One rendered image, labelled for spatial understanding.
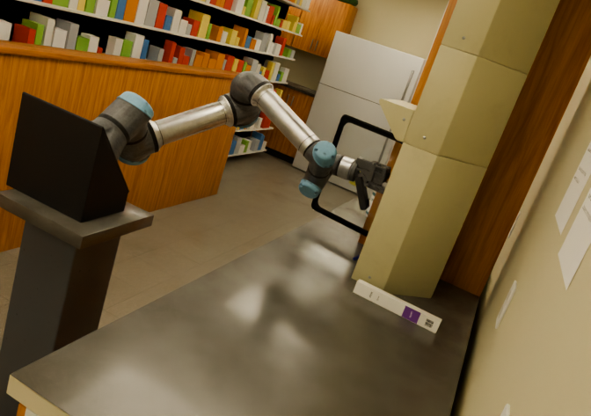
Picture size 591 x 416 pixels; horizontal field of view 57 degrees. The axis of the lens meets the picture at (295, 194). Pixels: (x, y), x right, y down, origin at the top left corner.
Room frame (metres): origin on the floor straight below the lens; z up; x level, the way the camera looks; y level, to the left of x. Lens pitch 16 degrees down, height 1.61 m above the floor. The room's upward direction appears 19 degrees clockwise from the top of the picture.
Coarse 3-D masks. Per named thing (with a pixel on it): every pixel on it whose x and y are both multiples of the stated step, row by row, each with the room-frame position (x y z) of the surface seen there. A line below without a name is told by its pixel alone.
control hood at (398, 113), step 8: (384, 104) 1.68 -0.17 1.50; (392, 104) 1.68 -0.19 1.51; (400, 104) 1.74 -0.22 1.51; (408, 104) 1.88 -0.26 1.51; (384, 112) 1.68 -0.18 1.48; (392, 112) 1.67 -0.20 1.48; (400, 112) 1.67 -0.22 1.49; (408, 112) 1.66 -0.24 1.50; (392, 120) 1.67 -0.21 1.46; (400, 120) 1.66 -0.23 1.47; (408, 120) 1.66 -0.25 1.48; (392, 128) 1.67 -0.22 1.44; (400, 128) 1.66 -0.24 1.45; (400, 136) 1.66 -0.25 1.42
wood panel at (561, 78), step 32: (576, 0) 1.91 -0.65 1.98; (576, 32) 1.90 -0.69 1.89; (544, 64) 1.91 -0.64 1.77; (576, 64) 1.89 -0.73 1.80; (416, 96) 2.03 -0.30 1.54; (544, 96) 1.90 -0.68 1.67; (512, 128) 1.92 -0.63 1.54; (544, 128) 1.89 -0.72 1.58; (512, 160) 1.91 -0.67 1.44; (480, 192) 1.92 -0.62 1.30; (512, 192) 1.89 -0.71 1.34; (480, 224) 1.91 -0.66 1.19; (512, 224) 1.88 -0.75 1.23; (480, 256) 1.89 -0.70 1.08; (480, 288) 1.88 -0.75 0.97
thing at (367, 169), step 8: (360, 160) 1.82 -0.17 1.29; (352, 168) 1.80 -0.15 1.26; (360, 168) 1.82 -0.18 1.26; (368, 168) 1.80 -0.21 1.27; (376, 168) 1.79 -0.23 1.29; (384, 168) 1.79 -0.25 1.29; (352, 176) 1.80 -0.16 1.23; (360, 176) 1.81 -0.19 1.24; (368, 176) 1.78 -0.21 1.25; (376, 176) 1.79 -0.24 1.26; (384, 176) 1.78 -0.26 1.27; (368, 184) 1.78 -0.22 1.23; (376, 184) 1.77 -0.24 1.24
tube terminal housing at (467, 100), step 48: (432, 96) 1.64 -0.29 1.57; (480, 96) 1.65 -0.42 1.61; (432, 144) 1.63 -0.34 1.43; (480, 144) 1.68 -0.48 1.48; (384, 192) 1.65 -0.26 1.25; (432, 192) 1.63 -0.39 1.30; (384, 240) 1.64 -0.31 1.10; (432, 240) 1.67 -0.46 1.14; (384, 288) 1.62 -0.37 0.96; (432, 288) 1.70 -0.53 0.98
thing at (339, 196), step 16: (352, 128) 2.07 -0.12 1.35; (352, 144) 2.06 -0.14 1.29; (368, 144) 2.03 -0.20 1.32; (384, 144) 2.00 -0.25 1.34; (400, 144) 1.97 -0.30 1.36; (368, 160) 2.02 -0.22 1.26; (384, 160) 1.99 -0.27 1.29; (336, 176) 2.07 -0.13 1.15; (336, 192) 2.06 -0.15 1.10; (352, 192) 2.03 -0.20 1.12; (368, 192) 2.00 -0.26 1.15; (336, 208) 2.04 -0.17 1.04; (352, 208) 2.02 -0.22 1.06; (368, 208) 1.99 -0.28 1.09; (368, 224) 1.97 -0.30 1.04
